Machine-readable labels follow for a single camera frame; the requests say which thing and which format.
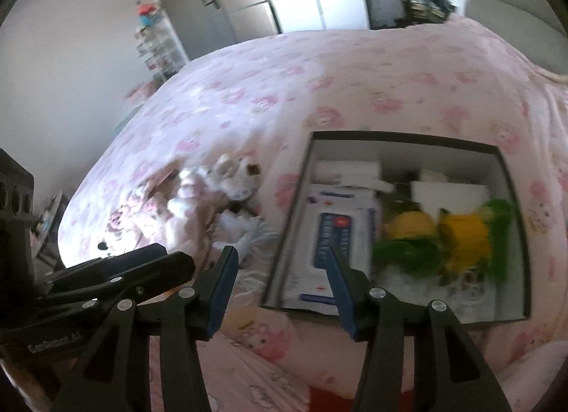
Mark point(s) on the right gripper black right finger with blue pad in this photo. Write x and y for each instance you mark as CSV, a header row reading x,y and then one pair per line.
x,y
450,373

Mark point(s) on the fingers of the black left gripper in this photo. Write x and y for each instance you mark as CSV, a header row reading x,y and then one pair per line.
x,y
140,274

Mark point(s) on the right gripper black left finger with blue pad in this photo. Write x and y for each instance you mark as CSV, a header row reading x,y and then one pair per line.
x,y
113,372

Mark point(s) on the green snack bag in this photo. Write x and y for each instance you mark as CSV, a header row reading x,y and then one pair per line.
x,y
423,257

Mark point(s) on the white plush toy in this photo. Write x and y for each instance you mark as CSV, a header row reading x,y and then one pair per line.
x,y
237,177

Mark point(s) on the yellow snack bag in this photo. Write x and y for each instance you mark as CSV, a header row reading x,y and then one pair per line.
x,y
410,225
465,240

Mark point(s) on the pink cartoon print bedsheet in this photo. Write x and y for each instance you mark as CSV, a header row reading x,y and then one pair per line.
x,y
265,97

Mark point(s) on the black storage box white interior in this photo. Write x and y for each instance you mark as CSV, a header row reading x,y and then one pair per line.
x,y
475,298

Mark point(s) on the white spiral notebook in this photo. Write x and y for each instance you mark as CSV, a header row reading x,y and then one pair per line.
x,y
454,197

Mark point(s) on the white blue wet wipes pack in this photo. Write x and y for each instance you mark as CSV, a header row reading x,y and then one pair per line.
x,y
330,217

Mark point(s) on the white lint roller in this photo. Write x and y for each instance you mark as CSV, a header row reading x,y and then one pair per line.
x,y
351,174

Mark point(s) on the grey door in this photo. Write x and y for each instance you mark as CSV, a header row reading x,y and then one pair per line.
x,y
201,26

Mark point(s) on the grey refrigerator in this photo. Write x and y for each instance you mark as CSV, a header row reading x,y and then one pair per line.
x,y
251,19

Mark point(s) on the white wire shelf rack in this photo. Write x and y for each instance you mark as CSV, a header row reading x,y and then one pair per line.
x,y
157,43

